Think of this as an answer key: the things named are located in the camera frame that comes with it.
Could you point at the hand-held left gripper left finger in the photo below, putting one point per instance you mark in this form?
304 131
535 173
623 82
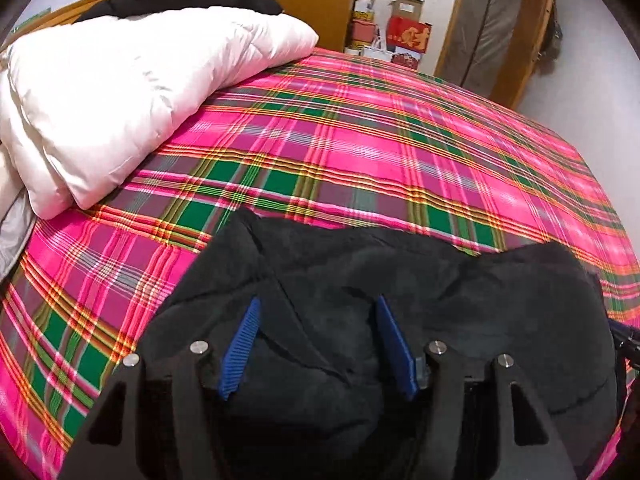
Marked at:
240 345

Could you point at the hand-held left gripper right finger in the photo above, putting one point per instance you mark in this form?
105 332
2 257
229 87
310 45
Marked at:
397 345

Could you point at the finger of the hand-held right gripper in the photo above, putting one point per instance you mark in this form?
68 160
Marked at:
625 340

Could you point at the black puffer jacket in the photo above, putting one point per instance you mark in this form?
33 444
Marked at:
325 320

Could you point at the pink plaid bed sheet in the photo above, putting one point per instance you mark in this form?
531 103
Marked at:
350 150

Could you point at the grey cloth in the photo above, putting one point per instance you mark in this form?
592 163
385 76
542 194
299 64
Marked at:
15 235

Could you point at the white quilt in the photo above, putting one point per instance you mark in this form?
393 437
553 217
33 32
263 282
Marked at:
125 90

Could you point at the white plastic bag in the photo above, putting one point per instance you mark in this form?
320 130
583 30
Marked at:
376 51

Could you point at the red gift box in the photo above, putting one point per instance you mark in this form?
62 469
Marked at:
407 35

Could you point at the dark hanging bag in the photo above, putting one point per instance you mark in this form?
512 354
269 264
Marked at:
552 35

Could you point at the pink plastic container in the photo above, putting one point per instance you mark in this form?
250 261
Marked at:
364 32

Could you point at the wooden door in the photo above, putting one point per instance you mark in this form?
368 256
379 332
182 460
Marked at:
537 35

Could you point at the grey door curtain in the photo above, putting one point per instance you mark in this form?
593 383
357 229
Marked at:
482 30

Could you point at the brown cardboard box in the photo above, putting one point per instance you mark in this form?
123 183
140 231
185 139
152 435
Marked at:
405 7

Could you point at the wooden wardrobe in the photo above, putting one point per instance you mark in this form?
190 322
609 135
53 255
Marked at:
305 5

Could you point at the wooden headboard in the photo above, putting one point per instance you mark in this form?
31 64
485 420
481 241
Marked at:
60 10

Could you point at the wooden door frame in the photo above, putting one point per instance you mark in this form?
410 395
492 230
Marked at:
452 10

